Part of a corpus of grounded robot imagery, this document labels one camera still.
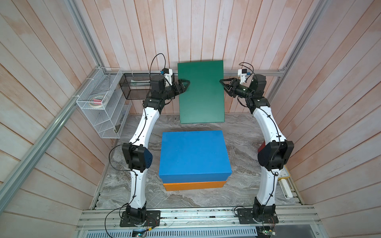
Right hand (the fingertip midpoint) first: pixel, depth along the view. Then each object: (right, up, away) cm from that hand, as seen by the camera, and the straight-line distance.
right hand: (218, 83), depth 78 cm
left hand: (-17, -1, +1) cm, 17 cm away
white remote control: (+37, -58, +1) cm, 69 cm away
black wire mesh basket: (-49, +2, +12) cm, 50 cm away
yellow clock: (+40, -51, +8) cm, 66 cm away
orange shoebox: (-13, -55, 0) cm, 57 cm away
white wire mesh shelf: (-59, -21, 0) cm, 62 cm away
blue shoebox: (-13, -38, -10) cm, 41 cm away
